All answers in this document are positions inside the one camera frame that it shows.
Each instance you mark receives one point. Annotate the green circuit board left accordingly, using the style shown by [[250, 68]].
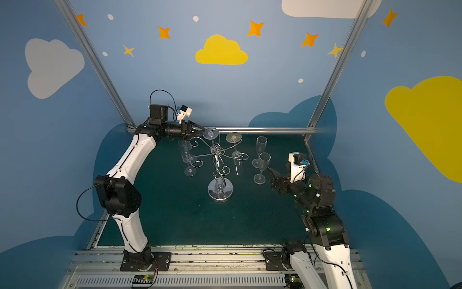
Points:
[[143, 280]]

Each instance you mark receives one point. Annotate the green circuit board right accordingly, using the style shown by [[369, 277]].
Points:
[[293, 282]]

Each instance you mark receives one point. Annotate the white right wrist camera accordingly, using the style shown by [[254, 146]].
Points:
[[298, 163]]

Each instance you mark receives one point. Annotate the chrome wine glass rack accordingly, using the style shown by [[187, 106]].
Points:
[[220, 189]]

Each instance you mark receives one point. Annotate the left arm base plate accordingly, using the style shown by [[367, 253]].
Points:
[[149, 262]]

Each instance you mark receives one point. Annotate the clear wine glass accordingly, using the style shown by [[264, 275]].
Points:
[[261, 143], [262, 164], [190, 170], [234, 138], [211, 134], [185, 151]]

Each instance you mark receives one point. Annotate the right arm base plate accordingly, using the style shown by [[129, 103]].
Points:
[[275, 260]]

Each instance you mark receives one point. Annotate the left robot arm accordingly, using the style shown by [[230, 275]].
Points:
[[116, 191]]

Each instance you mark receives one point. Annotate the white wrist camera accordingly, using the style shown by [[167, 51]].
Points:
[[298, 163], [183, 112]]

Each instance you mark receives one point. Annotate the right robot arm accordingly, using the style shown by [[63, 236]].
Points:
[[326, 233]]

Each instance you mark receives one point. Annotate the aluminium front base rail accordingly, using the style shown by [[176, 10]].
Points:
[[193, 267]]

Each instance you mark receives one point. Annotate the aluminium back frame rail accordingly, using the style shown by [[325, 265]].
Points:
[[260, 130]]

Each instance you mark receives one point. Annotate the green circuit board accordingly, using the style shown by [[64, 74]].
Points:
[[293, 282], [143, 280]]

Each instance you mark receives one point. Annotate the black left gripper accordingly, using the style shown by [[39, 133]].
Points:
[[188, 129]]

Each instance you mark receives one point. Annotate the aluminium left frame post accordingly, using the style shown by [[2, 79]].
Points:
[[77, 28]]

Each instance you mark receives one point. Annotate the aluminium frame post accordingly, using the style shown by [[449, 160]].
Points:
[[77, 28], [350, 42]]

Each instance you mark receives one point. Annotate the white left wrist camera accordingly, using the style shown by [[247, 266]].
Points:
[[183, 112]]

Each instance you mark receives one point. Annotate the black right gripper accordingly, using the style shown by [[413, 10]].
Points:
[[283, 182]]

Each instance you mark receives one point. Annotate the aluminium right frame post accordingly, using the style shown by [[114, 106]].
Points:
[[350, 42]]

